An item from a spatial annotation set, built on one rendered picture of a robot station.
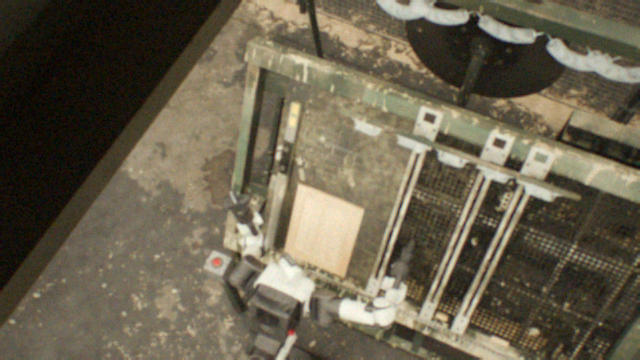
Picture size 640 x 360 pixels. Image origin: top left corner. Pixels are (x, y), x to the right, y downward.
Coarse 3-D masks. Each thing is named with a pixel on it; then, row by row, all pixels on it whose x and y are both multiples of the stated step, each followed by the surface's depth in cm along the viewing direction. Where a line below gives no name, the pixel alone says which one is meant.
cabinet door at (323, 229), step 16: (304, 192) 325; (320, 192) 322; (304, 208) 330; (320, 208) 326; (336, 208) 322; (352, 208) 318; (304, 224) 336; (320, 224) 332; (336, 224) 327; (352, 224) 323; (288, 240) 345; (304, 240) 341; (320, 240) 337; (336, 240) 333; (352, 240) 328; (304, 256) 347; (320, 256) 343; (336, 256) 338; (336, 272) 343
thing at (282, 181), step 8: (296, 104) 298; (288, 120) 304; (296, 120) 303; (288, 128) 307; (296, 128) 306; (288, 136) 309; (296, 136) 311; (288, 168) 319; (280, 176) 323; (288, 176) 324; (280, 184) 326; (280, 192) 328; (280, 200) 331; (272, 208) 336; (280, 208) 334; (272, 216) 338; (280, 216) 341; (272, 224) 341; (272, 232) 344; (272, 240) 347; (272, 248) 350
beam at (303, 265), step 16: (224, 240) 360; (240, 240) 355; (272, 256) 352; (304, 272) 348; (320, 272) 344; (336, 288) 345; (400, 304) 335; (400, 320) 339; (416, 320) 334; (432, 320) 330; (448, 320) 332; (432, 336) 335; (448, 336) 331; (464, 336) 327; (480, 336) 327; (480, 352) 328; (512, 352) 322
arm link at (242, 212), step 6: (228, 198) 291; (240, 198) 290; (246, 198) 290; (228, 204) 289; (234, 204) 288; (240, 204) 288; (246, 204) 289; (234, 210) 291; (240, 210) 292; (246, 210) 292; (234, 216) 296; (240, 216) 293; (246, 216) 294
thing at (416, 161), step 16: (432, 112) 266; (416, 128) 273; (432, 128) 270; (416, 144) 263; (416, 160) 289; (416, 176) 289; (400, 192) 296; (400, 208) 302; (400, 224) 306; (384, 240) 314; (384, 256) 323; (384, 272) 328; (368, 288) 333
